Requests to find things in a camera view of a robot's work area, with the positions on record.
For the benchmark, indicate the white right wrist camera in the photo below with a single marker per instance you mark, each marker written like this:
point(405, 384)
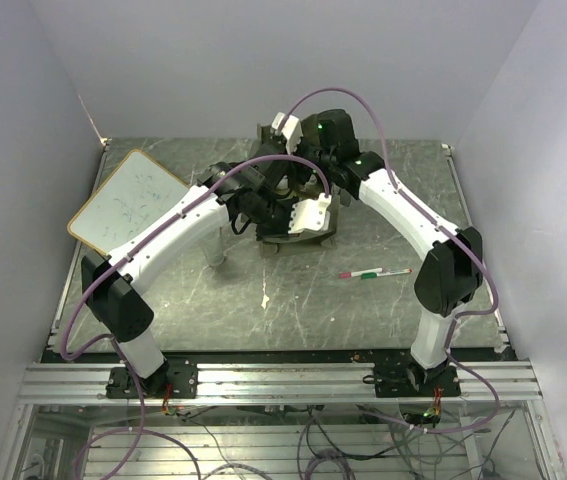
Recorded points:
point(290, 128)

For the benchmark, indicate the red and white marker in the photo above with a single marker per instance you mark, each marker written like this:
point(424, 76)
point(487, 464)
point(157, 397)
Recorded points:
point(360, 273)

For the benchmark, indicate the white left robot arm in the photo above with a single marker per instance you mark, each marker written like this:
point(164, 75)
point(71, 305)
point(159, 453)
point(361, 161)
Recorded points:
point(114, 284)

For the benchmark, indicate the aluminium rail frame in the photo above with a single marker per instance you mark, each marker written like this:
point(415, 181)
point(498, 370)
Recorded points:
point(212, 384)

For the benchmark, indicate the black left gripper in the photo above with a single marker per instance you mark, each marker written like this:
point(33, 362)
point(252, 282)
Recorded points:
point(265, 234)

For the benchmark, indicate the olive green canvas bag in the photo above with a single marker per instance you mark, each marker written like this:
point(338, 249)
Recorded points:
point(286, 179)

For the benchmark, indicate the green marker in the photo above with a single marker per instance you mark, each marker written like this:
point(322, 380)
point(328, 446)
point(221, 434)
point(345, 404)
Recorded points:
point(388, 273)

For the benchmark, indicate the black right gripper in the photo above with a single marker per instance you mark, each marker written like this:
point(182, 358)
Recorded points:
point(302, 146)

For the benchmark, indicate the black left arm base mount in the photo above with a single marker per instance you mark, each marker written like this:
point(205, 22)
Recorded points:
point(173, 380)

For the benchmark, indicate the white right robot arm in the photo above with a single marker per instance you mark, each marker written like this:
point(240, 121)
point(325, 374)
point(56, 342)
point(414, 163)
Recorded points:
point(448, 277)

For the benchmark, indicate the grey metallic tube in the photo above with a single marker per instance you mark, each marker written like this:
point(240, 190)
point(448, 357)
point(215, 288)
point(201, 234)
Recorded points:
point(213, 248)

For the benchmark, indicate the yellow-framed small whiteboard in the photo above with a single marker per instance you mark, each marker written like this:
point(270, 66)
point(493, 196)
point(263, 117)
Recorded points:
point(136, 194)

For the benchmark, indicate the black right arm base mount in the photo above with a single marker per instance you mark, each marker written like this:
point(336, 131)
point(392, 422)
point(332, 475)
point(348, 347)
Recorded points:
point(402, 377)

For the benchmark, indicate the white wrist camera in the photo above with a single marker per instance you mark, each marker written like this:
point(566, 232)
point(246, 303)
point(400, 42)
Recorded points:
point(310, 215)
point(290, 128)

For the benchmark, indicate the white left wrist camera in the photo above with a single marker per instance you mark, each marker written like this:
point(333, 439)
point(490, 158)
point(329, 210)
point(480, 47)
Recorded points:
point(310, 215)

